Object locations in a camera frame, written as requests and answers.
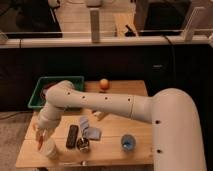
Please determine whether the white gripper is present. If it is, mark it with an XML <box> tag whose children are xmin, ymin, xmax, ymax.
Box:
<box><xmin>33</xmin><ymin>123</ymin><xmax>54</xmax><ymax>141</ymax></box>

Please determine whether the red bowl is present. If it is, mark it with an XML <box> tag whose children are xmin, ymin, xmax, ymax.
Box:
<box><xmin>40</xmin><ymin>83</ymin><xmax>55</xmax><ymax>99</ymax></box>

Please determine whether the white paper cup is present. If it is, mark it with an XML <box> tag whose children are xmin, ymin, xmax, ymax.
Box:
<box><xmin>39</xmin><ymin>138</ymin><xmax>58</xmax><ymax>159</ymax></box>

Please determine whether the small metal cup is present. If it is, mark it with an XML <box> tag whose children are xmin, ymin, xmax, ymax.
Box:
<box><xmin>77</xmin><ymin>138</ymin><xmax>90</xmax><ymax>153</ymax></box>

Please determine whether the orange fruit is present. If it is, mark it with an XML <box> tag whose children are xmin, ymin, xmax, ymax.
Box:
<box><xmin>99</xmin><ymin>79</ymin><xmax>110</xmax><ymax>90</ymax></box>

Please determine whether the green plastic bin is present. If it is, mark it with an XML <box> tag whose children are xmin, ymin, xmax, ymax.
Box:
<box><xmin>28</xmin><ymin>76</ymin><xmax>84</xmax><ymax>111</ymax></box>

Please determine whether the black remote control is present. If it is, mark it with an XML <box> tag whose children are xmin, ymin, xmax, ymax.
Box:
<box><xmin>66</xmin><ymin>125</ymin><xmax>79</xmax><ymax>149</ymax></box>

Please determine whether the silver fork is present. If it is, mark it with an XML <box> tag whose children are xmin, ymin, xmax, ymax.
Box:
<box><xmin>59</xmin><ymin>161</ymin><xmax>87</xmax><ymax>166</ymax></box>

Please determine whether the white horizontal rail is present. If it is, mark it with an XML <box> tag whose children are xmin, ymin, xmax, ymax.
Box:
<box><xmin>0</xmin><ymin>35</ymin><xmax>213</xmax><ymax>49</ymax></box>

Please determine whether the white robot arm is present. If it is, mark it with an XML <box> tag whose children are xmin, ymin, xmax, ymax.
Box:
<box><xmin>36</xmin><ymin>80</ymin><xmax>207</xmax><ymax>171</ymax></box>

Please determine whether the orange red pepper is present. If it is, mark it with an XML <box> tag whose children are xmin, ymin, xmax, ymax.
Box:
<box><xmin>37</xmin><ymin>136</ymin><xmax>43</xmax><ymax>151</ymax></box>

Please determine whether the blue cup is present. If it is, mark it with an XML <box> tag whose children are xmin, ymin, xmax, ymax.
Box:
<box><xmin>121</xmin><ymin>134</ymin><xmax>136</xmax><ymax>151</ymax></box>

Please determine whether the blue grey cloth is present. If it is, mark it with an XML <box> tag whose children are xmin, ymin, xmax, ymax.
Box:
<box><xmin>79</xmin><ymin>116</ymin><xmax>102</xmax><ymax>141</ymax></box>

